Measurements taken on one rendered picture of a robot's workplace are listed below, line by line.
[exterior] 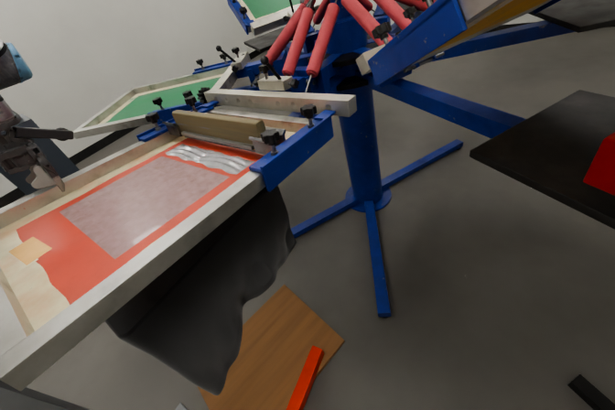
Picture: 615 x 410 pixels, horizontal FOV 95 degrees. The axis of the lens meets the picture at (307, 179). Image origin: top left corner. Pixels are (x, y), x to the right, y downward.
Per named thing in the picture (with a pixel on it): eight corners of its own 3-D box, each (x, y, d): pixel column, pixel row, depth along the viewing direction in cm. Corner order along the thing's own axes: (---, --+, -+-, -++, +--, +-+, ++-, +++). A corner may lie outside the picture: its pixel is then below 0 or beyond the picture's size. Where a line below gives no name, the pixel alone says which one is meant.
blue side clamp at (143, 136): (152, 155, 98) (142, 136, 94) (145, 153, 101) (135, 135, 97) (218, 120, 117) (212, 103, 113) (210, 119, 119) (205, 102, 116)
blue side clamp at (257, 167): (270, 192, 67) (262, 167, 63) (254, 188, 70) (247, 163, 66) (334, 136, 86) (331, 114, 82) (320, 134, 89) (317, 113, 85)
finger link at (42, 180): (44, 200, 77) (18, 172, 73) (68, 188, 81) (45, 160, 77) (46, 202, 75) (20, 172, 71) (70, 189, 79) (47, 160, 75)
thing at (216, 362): (222, 393, 81) (131, 330, 54) (214, 384, 83) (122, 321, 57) (309, 264, 106) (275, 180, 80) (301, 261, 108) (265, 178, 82)
